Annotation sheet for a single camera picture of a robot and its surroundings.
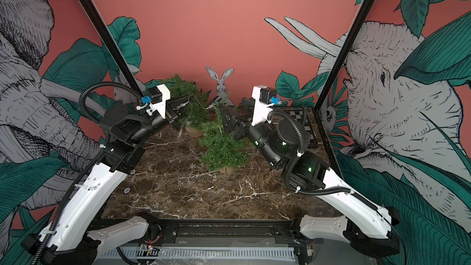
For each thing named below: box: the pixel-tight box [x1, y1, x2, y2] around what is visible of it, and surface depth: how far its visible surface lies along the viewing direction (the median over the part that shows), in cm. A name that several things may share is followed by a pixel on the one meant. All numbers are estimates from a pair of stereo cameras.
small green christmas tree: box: [198, 104, 250, 172], surface depth 74 cm
